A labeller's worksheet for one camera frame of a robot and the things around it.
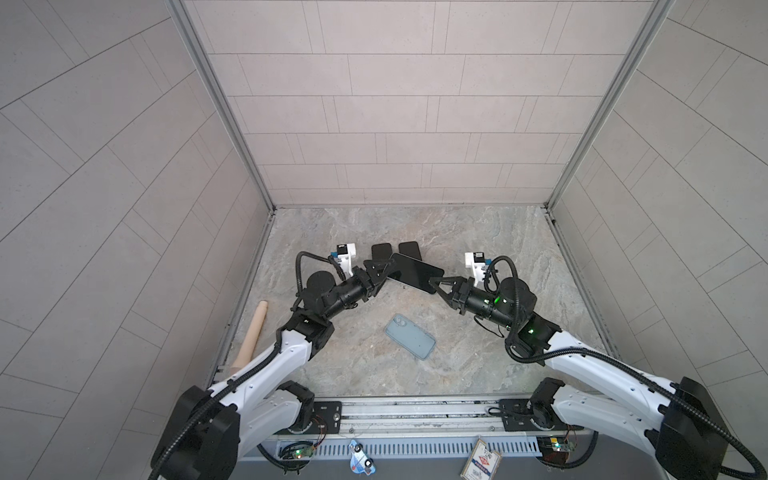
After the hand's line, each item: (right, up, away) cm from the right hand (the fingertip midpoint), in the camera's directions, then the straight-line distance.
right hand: (429, 289), depth 67 cm
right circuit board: (+29, -37, +1) cm, 47 cm away
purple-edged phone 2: (-3, +7, +37) cm, 37 cm away
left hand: (-7, +4, +3) cm, 8 cm away
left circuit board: (-29, -35, -2) cm, 46 cm away
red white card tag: (+11, -38, -2) cm, 39 cm away
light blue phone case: (-3, -17, +18) cm, 25 cm away
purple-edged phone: (-13, +6, +35) cm, 38 cm away
